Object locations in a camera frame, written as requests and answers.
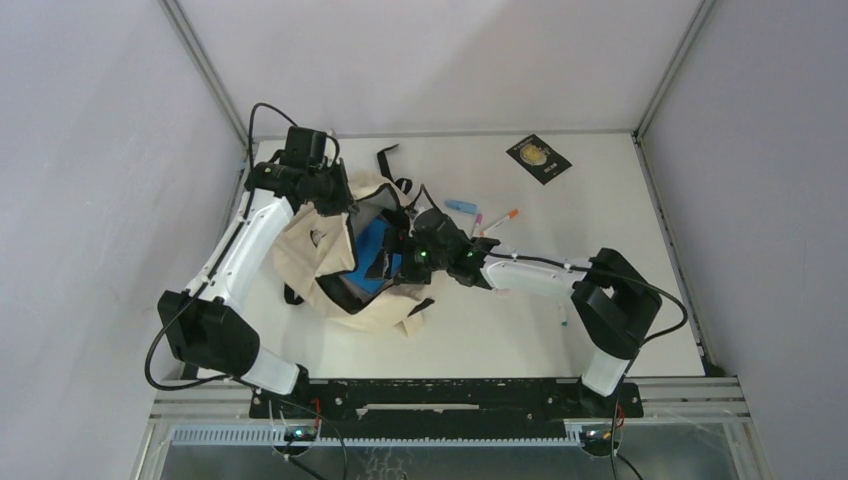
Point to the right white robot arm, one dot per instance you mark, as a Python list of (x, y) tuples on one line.
[(614, 303)]

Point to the blue notebook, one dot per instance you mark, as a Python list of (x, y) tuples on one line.
[(368, 244)]

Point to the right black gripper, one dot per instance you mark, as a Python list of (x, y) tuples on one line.
[(409, 274)]

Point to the black booklet with gold emblem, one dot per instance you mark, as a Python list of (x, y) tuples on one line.
[(539, 159)]

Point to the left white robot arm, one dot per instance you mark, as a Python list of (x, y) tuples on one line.
[(203, 323)]

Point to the light blue eraser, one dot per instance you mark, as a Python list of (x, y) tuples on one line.
[(461, 206)]

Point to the orange marker pen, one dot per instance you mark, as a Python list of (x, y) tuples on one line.
[(488, 231)]

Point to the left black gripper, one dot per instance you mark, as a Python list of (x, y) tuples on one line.
[(344, 199)]

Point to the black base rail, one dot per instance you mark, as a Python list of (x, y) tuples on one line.
[(446, 409)]

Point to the beige canvas student bag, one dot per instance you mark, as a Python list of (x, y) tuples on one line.
[(313, 251)]

